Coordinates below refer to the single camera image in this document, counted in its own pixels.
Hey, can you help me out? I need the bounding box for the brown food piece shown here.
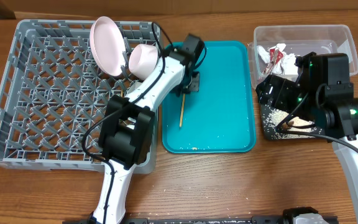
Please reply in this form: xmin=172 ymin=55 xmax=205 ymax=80
xmin=284 ymin=121 xmax=293 ymax=129

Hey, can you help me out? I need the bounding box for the white rice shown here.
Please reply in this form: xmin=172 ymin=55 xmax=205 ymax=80
xmin=264 ymin=107 xmax=316 ymax=139

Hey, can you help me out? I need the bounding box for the white paper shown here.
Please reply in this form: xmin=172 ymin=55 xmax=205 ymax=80
xmin=257 ymin=43 xmax=298 ymax=75

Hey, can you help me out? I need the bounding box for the red wrapper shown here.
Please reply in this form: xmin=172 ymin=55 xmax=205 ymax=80
xmin=258 ymin=46 xmax=283 ymax=75

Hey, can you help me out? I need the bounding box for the white round plate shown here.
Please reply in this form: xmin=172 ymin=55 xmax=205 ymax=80
xmin=89 ymin=16 xmax=126 ymax=77

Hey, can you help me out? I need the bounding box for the grey bowl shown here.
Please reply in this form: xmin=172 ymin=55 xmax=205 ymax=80
xmin=126 ymin=82 xmax=142 ymax=95

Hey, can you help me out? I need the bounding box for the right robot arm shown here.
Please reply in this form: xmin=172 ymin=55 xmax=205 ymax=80
xmin=255 ymin=52 xmax=358 ymax=222

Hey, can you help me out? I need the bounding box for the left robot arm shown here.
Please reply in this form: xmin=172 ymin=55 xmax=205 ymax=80
xmin=89 ymin=34 xmax=206 ymax=223

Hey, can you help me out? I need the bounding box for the black waste bin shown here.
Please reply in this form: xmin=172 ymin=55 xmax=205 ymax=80
xmin=259 ymin=99 xmax=329 ymax=141

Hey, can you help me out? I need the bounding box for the grey plastic dishwasher rack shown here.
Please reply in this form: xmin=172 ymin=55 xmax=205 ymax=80
xmin=0 ymin=19 xmax=162 ymax=175

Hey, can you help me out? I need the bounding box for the teal plastic tray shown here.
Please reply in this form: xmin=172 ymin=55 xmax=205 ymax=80
xmin=162 ymin=40 xmax=256 ymax=154

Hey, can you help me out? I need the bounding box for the clear plastic bin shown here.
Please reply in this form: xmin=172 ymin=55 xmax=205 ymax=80
xmin=248 ymin=24 xmax=358 ymax=88

